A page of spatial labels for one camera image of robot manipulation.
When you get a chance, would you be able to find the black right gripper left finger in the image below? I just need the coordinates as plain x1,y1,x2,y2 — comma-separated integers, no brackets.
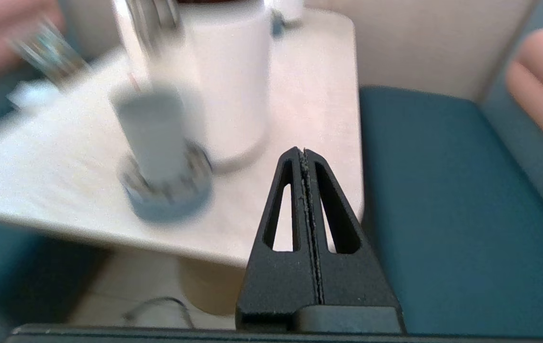
235,147,323,330

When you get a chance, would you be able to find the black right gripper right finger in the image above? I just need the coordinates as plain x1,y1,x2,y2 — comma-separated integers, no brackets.
303,149,402,310

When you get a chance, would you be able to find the grey plastic cup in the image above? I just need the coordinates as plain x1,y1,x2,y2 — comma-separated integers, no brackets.
110,86,191,186

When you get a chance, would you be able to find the silver metal dispenser tap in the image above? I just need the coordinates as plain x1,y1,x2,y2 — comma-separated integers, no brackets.
114,0,181,53

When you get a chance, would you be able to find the large blue perforated drip tray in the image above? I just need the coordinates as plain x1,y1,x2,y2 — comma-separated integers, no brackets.
117,141,215,223

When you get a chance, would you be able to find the blue booth sofa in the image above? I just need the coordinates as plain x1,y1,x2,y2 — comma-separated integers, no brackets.
357,0,543,339
0,62,110,334

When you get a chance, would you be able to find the large dispenser with dark tea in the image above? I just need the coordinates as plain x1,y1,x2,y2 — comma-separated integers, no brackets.
112,0,272,165

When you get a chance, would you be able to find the small blue drip tray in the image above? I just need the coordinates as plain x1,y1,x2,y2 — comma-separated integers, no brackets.
271,10,285,38

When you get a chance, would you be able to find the white folded napkin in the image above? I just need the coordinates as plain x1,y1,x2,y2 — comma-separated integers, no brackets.
7,79,62,110

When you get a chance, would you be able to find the green snack packet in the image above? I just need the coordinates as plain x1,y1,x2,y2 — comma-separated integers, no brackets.
7,21,89,89

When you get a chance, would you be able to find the beige table pedestal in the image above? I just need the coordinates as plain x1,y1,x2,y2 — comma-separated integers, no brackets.
176,257,248,317

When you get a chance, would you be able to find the black floor cable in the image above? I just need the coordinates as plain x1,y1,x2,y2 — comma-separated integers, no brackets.
124,296,195,329

